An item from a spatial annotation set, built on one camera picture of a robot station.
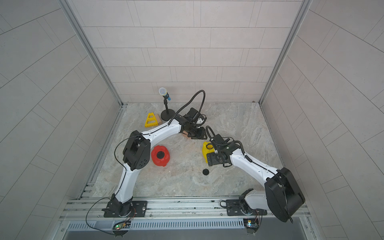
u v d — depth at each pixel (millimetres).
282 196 405
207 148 836
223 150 608
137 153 531
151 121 1051
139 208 710
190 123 735
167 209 723
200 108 844
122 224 639
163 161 811
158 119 1049
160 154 804
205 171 830
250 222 685
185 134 792
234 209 708
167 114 1076
